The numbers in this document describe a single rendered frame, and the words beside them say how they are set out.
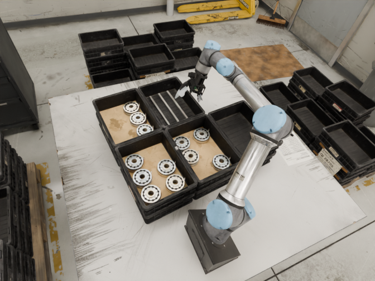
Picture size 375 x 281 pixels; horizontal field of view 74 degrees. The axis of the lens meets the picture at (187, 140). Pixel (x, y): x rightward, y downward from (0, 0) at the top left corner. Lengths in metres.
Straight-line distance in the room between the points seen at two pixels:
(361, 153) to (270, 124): 1.61
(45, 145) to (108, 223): 1.48
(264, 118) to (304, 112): 1.75
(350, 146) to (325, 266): 0.99
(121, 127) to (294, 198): 1.15
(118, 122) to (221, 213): 0.93
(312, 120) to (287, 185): 1.11
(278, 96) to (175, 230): 2.00
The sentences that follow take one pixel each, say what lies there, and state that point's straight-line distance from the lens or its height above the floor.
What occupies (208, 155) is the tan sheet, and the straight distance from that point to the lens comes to 1.51.
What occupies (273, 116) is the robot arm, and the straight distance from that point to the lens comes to 0.99.
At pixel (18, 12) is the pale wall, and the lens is 4.46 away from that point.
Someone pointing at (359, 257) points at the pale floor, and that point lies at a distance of 2.65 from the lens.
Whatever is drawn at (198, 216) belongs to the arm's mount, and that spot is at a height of 0.90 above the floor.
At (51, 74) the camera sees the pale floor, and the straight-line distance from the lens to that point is 3.52.
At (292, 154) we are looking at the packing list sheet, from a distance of 1.87.
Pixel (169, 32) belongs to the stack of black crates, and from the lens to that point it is 3.18.
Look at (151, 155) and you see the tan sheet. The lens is 1.48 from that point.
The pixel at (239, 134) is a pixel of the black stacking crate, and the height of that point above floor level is 0.83.
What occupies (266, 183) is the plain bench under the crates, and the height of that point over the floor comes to 0.70.
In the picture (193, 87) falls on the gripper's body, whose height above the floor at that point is 1.19.
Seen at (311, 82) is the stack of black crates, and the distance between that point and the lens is 3.16.
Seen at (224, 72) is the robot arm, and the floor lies 1.35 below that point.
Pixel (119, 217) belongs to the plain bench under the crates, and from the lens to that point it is 1.47.
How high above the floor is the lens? 2.06
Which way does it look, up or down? 52 degrees down
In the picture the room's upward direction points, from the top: 8 degrees clockwise
